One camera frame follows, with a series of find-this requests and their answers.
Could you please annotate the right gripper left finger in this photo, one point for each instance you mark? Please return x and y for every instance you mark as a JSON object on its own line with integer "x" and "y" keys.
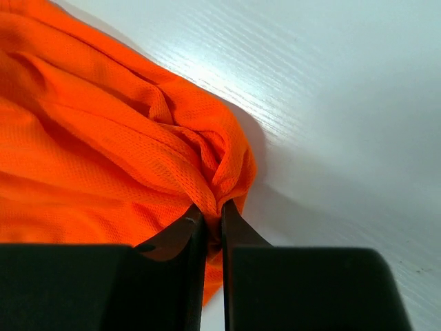
{"x": 157, "y": 285}

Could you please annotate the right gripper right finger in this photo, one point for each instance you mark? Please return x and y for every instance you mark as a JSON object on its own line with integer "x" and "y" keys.
{"x": 284, "y": 288}

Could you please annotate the orange shorts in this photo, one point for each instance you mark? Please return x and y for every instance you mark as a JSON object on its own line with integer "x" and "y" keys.
{"x": 101, "y": 145}

